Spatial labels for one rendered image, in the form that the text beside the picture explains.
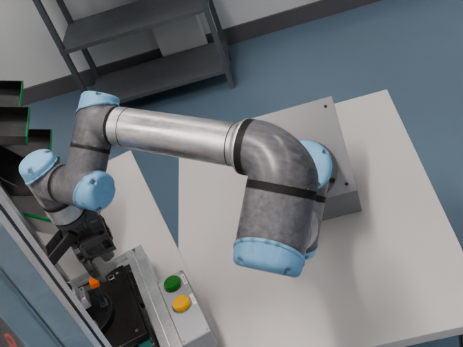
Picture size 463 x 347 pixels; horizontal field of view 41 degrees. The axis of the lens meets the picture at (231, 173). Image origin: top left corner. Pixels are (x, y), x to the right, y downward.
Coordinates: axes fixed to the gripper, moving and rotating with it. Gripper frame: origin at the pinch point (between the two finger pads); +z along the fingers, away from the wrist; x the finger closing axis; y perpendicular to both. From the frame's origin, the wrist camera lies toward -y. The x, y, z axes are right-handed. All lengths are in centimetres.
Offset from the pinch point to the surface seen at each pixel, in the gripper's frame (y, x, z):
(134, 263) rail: 7.0, 11.5, 11.0
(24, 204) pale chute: -11.6, 31.3, -6.6
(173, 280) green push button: 14.4, -1.5, 9.8
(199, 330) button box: 15.1, -17.6, 11.0
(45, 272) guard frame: 14, -84, -78
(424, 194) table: 81, -4, 21
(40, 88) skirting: -23, 316, 97
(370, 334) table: 48, -32, 21
